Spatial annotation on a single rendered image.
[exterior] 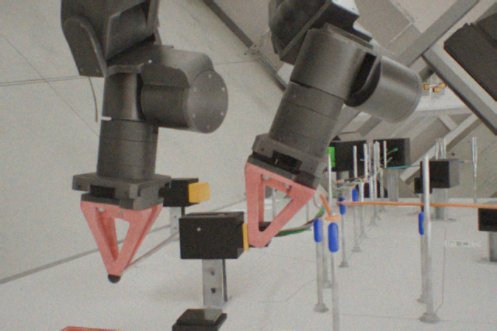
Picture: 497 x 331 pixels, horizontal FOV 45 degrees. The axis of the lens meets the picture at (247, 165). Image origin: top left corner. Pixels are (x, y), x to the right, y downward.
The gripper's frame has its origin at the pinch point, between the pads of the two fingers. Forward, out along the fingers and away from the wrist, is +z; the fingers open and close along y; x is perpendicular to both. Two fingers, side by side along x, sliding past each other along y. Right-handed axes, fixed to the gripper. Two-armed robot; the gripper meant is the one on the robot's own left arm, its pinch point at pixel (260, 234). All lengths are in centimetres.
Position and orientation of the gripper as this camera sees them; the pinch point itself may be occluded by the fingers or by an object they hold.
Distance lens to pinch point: 57.5
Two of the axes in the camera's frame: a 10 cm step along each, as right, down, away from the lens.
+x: -9.2, -3.7, 1.2
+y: 1.6, -0.9, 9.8
